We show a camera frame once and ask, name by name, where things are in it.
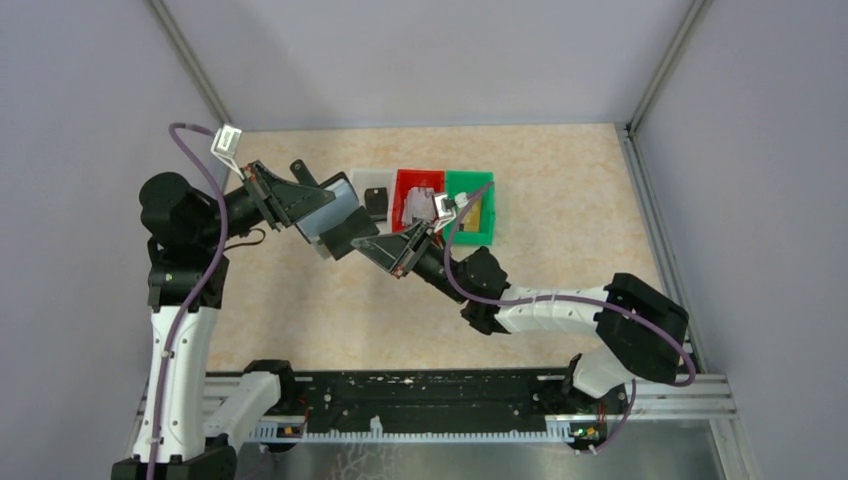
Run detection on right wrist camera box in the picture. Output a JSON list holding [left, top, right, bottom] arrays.
[[432, 192, 469, 232]]

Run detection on black VIP card stack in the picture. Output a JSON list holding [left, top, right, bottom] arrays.
[[363, 187, 389, 222]]

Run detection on white plastic bin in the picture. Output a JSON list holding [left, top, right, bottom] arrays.
[[349, 168, 397, 234]]

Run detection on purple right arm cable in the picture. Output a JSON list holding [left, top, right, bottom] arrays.
[[442, 182, 698, 389]]

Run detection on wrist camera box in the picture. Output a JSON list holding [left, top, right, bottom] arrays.
[[432, 192, 469, 232], [210, 123, 244, 180]]

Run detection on gold VIP card stack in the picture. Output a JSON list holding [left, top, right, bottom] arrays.
[[459, 200, 483, 233]]

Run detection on red plastic bin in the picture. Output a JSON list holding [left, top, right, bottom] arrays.
[[390, 169, 445, 232]]

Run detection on grey aluminium frame rail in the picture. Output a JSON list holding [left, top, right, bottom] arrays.
[[616, 0, 757, 480]]

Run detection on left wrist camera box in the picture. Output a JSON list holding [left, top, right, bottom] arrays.
[[210, 123, 244, 180]]

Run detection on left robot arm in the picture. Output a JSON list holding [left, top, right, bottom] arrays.
[[111, 161, 344, 479]]

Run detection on silver VIP card stack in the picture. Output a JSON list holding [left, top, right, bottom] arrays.
[[400, 187, 436, 226]]

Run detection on green plastic bin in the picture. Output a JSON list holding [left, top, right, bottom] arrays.
[[445, 170, 496, 246]]

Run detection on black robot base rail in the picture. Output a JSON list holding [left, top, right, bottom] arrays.
[[198, 367, 631, 446]]

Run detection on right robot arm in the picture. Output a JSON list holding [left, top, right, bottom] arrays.
[[351, 224, 697, 399]]

